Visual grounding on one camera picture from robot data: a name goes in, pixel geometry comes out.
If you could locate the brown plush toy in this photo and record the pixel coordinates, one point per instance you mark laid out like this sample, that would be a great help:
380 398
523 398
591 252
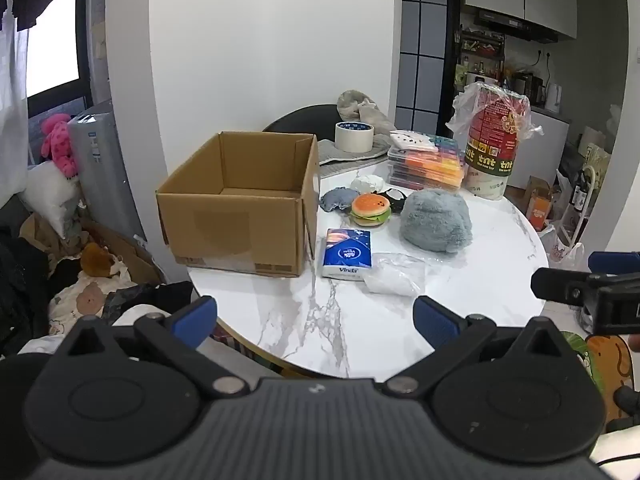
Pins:
97 260

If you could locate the kitchen shelf rack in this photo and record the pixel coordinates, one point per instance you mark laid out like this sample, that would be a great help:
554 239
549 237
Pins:
480 55

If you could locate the flat cardboard sheet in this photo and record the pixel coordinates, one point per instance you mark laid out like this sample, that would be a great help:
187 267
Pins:
132 255

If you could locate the black framed door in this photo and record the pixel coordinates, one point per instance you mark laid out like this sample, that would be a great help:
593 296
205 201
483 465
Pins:
425 40

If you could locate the black and white soft toy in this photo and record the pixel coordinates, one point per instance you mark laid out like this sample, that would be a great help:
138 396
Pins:
395 201

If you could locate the white curtain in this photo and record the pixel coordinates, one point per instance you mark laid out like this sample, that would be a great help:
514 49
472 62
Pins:
12 110

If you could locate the grey tall appliance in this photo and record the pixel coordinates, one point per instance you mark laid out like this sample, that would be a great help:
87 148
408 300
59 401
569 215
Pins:
102 170

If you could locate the stack of colourful plastic boxes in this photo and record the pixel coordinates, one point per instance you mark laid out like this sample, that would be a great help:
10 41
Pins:
430 167

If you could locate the red white plastic-wrapped canister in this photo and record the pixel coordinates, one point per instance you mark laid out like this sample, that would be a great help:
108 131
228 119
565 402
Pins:
492 135

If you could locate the pink plush toy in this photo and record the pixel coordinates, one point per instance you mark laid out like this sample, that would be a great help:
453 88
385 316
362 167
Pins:
59 142

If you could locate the clear plastic bag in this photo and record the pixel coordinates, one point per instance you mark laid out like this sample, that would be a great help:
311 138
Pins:
395 277

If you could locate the burger plush toy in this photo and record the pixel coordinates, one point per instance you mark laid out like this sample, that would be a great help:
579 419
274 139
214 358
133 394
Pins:
370 210

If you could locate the small blue-grey plush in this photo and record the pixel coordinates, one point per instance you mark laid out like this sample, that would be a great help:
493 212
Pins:
339 199

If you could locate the beige cloth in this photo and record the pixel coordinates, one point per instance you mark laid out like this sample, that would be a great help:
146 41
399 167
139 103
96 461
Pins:
360 105

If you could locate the brown cardboard box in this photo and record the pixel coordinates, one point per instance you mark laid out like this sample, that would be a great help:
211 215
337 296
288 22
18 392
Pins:
225 225

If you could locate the white tape roll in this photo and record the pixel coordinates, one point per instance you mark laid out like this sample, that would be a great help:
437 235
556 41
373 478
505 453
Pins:
352 137

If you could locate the black chair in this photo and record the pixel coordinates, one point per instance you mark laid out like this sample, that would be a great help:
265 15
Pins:
305 120

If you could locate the white kettle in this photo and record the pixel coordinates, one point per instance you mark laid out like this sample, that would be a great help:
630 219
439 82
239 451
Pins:
552 97

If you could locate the white pillow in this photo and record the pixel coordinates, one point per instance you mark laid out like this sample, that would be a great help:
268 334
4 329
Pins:
50 195

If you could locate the dark patterned cloth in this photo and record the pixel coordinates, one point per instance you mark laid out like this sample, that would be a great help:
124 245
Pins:
145 297

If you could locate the white base cabinet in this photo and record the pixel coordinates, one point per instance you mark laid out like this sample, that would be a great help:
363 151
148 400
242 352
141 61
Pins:
545 150

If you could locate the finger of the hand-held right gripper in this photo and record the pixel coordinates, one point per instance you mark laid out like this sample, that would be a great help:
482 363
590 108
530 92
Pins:
555 285
615 261

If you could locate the white soft lump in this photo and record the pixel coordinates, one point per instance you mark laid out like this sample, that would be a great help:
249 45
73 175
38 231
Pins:
367 184

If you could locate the grey fluffy plush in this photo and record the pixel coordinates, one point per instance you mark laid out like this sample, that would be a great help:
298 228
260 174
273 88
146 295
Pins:
435 220

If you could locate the black countertop appliance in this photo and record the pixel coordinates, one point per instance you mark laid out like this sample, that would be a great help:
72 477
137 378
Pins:
527 87

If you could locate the grey cloth mat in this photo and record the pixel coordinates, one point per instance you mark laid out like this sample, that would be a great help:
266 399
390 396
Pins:
330 152

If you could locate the bear print blanket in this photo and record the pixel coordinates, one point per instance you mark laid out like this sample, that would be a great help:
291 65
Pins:
85 300

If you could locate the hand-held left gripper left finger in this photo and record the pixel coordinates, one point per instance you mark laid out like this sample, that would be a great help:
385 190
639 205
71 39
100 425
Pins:
196 316

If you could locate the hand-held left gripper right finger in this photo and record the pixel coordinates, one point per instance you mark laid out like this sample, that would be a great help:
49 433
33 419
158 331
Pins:
434 321

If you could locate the black range hood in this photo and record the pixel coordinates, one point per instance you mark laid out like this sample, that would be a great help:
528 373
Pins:
515 25

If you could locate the orange cartoon cushion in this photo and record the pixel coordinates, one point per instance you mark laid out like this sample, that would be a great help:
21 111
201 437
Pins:
607 365

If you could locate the orange cardboard box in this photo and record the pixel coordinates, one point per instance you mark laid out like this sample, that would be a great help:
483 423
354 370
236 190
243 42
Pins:
540 207

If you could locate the blue tissue pack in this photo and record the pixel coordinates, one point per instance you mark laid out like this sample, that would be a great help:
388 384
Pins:
347 255

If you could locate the black clothes pile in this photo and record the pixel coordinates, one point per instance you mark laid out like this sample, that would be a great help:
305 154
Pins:
20 285

